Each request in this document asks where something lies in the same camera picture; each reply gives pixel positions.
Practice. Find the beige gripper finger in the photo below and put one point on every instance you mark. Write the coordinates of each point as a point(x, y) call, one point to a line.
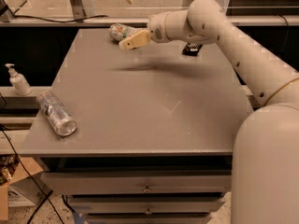
point(140, 39)

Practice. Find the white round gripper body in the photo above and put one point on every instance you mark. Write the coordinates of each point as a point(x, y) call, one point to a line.
point(156, 27)

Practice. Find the green white 7up can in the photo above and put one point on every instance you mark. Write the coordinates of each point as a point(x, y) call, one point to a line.
point(118, 31)

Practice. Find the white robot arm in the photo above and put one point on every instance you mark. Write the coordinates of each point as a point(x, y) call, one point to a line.
point(265, 168)

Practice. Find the grey drawer cabinet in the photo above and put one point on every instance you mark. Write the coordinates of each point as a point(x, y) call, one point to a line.
point(149, 110)

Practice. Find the white pump dispenser bottle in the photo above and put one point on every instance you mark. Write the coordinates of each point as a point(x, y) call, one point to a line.
point(18, 81)

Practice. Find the top grey drawer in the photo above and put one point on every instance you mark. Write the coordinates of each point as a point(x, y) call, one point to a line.
point(134, 183)

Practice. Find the grey drawer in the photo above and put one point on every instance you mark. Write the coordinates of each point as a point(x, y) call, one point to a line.
point(149, 219)
point(146, 203)
point(134, 183)

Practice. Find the middle grey drawer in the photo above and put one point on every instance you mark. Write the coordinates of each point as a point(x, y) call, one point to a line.
point(146, 203)

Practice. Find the cardboard box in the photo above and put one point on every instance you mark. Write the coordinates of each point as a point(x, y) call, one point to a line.
point(20, 190)

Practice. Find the bottom grey drawer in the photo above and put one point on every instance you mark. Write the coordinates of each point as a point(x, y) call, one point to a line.
point(149, 219)

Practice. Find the left metal bracket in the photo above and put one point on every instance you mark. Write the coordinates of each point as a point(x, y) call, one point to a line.
point(77, 9)

